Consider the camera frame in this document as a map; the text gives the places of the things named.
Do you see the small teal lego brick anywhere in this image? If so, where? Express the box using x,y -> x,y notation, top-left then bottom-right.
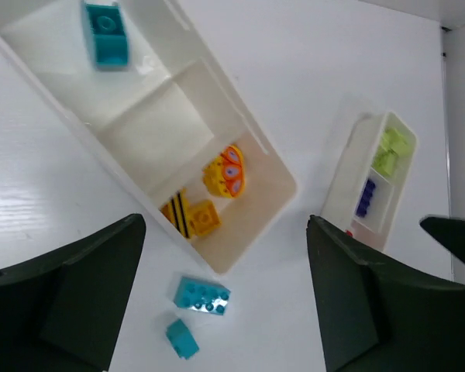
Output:
166,319 -> 199,360

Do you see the multicolour lego tower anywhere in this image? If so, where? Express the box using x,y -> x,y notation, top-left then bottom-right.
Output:
202,145 -> 246,198

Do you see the white divided container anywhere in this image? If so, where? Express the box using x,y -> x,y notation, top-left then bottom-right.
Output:
320,112 -> 418,252
0,1 -> 297,274

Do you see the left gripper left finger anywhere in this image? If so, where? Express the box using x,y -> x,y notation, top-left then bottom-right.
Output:
0,214 -> 146,371

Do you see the long teal lego brick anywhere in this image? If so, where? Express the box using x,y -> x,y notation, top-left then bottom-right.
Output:
174,276 -> 230,315

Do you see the pale green lego brick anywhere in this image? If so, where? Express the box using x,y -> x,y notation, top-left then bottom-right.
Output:
372,151 -> 398,177

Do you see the orange lego brick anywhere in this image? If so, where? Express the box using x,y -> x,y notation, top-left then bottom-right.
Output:
160,188 -> 193,239

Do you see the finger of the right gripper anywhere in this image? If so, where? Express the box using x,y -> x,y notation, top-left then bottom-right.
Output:
419,215 -> 465,264

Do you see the purple lego plate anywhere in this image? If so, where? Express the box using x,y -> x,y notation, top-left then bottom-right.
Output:
356,178 -> 377,218

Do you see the teal rounded bird lego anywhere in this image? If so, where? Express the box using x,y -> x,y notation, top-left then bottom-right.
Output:
80,1 -> 129,71

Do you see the yellow square lego brick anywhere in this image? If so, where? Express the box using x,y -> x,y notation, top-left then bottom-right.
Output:
189,200 -> 222,236

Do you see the lime green lego brick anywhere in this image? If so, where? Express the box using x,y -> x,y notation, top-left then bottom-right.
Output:
379,128 -> 412,157

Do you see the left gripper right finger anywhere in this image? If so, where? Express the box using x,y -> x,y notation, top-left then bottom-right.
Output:
306,216 -> 465,371

